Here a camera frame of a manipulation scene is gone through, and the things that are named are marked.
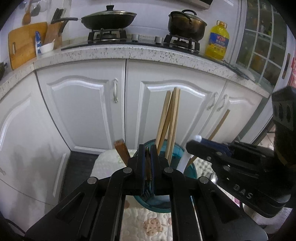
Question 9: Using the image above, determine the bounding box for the yellow and black pot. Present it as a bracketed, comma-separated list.
[0, 62, 8, 80]

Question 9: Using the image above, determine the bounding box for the glass wok lid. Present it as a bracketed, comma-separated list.
[81, 5, 137, 18]

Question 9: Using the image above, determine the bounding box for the brown wooden handled utensil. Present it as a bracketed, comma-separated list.
[114, 139, 130, 168]

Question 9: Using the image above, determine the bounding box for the black gas stove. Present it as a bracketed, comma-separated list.
[60, 29, 200, 55]

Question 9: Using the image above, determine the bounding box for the wooden chopstick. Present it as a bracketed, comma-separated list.
[158, 91, 174, 153]
[170, 89, 181, 161]
[155, 91, 171, 152]
[166, 88, 178, 163]
[186, 109, 230, 168]

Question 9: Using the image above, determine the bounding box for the metal ladle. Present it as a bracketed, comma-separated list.
[31, 0, 41, 16]

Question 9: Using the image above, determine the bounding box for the wooden cutting board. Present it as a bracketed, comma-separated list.
[8, 22, 48, 70]

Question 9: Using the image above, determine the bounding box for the quilted patterned mat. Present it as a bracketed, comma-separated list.
[91, 148, 289, 241]

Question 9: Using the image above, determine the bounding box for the speckled stone countertop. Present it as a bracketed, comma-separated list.
[0, 43, 271, 98]

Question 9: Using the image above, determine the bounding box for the black door handle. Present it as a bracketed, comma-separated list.
[282, 53, 290, 79]

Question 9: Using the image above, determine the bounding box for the wooden knife block with knives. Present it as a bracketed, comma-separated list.
[44, 8, 65, 49]

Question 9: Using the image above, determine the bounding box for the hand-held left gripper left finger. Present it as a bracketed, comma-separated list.
[25, 144, 149, 241]

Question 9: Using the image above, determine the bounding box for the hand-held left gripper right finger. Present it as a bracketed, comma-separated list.
[149, 145, 269, 241]

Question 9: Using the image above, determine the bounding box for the wooden spatula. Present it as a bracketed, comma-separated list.
[22, 0, 33, 26]

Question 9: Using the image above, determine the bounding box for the white bowl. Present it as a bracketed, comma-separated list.
[39, 41, 55, 54]

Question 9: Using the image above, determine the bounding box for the yellow cooking oil bottle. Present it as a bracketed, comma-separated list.
[205, 20, 230, 60]

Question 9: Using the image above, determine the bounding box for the black wok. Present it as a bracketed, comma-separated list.
[50, 14, 137, 30]

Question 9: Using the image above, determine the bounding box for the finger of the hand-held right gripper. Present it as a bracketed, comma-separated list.
[186, 140, 234, 167]
[201, 137, 273, 156]

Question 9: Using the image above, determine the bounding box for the dark cooking pot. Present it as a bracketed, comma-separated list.
[168, 17, 207, 40]

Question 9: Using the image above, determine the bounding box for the blue transparent plastic cup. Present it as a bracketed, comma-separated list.
[133, 139, 198, 212]

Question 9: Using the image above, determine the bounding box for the range hood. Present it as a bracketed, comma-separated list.
[198, 0, 213, 10]

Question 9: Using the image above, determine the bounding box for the white glass-paned door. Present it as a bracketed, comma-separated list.
[236, 0, 289, 86]

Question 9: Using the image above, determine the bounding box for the white cabinet door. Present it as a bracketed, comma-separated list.
[208, 81, 264, 145]
[125, 60, 227, 149]
[0, 72, 70, 204]
[35, 59, 126, 154]

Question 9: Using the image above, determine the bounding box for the pink patterned cloth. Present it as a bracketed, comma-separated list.
[288, 62, 296, 86]

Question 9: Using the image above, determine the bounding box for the blue and white packet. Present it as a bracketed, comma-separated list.
[35, 31, 43, 57]

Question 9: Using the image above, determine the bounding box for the dark pot lid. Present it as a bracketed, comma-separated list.
[168, 10, 207, 24]

